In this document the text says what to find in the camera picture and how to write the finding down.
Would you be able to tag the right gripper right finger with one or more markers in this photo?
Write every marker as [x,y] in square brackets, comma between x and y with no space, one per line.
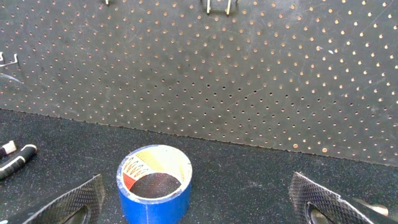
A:
[317,199]

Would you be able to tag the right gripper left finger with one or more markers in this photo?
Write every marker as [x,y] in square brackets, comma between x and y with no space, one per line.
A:
[77,199]

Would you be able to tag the black and white pliers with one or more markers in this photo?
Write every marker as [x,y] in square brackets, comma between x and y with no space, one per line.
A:
[18,160]

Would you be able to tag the black pegboard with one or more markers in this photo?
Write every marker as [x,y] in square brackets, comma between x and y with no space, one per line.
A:
[217,62]

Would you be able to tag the roll of blue tape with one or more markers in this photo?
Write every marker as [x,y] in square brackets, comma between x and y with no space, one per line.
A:
[155,211]

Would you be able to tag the metal hook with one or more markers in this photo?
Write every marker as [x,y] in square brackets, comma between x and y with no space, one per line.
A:
[208,7]
[9,63]
[107,2]

